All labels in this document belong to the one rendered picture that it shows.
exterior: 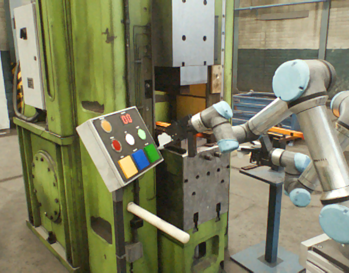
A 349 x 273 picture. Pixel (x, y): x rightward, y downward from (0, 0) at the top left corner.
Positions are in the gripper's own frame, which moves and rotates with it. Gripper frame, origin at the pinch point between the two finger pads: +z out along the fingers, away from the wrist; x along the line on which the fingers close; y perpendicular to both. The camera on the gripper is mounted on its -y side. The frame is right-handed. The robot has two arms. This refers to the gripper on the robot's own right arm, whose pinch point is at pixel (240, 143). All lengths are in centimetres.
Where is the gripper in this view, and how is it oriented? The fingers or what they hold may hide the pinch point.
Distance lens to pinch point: 171.4
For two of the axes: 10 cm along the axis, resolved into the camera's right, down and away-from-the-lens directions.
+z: -6.6, -1.8, 7.3
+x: 7.5, -1.7, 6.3
